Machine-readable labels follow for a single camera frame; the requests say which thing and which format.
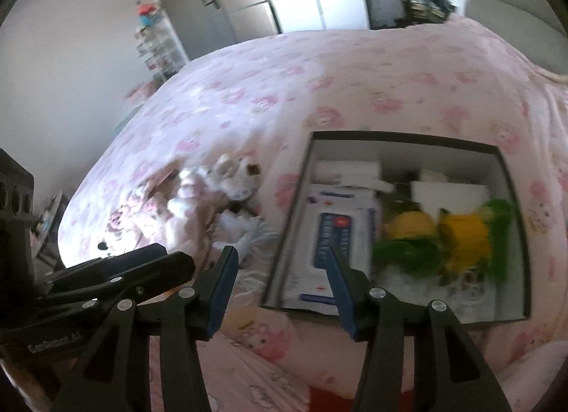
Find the green snack bag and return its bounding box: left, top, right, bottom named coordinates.
left=373, top=199, right=514, bottom=283

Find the white plush toy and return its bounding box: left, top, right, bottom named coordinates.
left=207, top=153, right=262, bottom=201

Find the yellow snack bag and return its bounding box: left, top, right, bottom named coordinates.
left=384, top=211, right=436, bottom=240
left=438, top=213, right=492, bottom=275

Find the pink cartoon print bedsheet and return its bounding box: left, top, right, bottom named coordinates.
left=58, top=17, right=567, bottom=411

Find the black storage box white interior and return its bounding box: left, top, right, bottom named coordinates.
left=262, top=131, right=531, bottom=325

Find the white spiral notebook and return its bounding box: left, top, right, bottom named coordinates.
left=410, top=181, right=490, bottom=221

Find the white blue wet wipes pack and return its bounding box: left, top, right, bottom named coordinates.
left=281, top=184, right=380, bottom=316

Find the white lint roller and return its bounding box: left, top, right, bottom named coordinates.
left=312, top=160, right=395, bottom=194

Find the grey door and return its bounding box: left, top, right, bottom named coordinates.
left=159, top=0, right=237, bottom=60

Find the grey refrigerator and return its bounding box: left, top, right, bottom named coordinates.
left=217, top=0, right=280, bottom=43

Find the white wire shelf rack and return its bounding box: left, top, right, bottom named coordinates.
left=135, top=0, right=189, bottom=86

